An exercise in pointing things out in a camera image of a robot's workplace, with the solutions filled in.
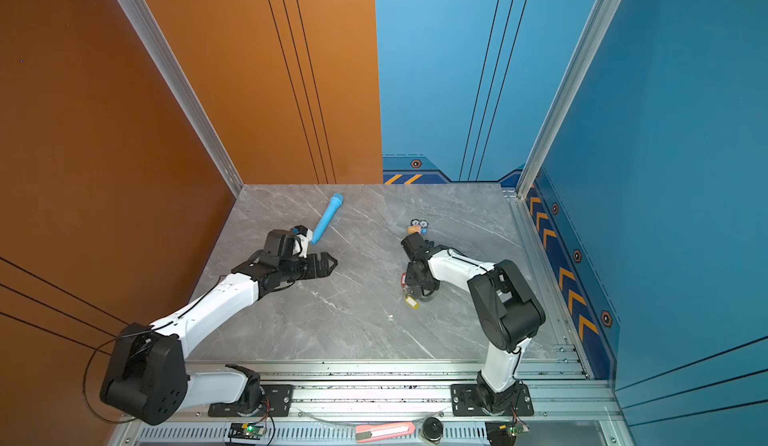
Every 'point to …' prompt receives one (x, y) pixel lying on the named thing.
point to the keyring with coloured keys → (407, 293)
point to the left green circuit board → (250, 430)
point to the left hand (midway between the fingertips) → (326, 261)
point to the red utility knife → (371, 432)
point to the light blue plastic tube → (334, 204)
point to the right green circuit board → (502, 433)
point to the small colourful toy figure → (418, 226)
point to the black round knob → (432, 429)
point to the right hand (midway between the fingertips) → (413, 282)
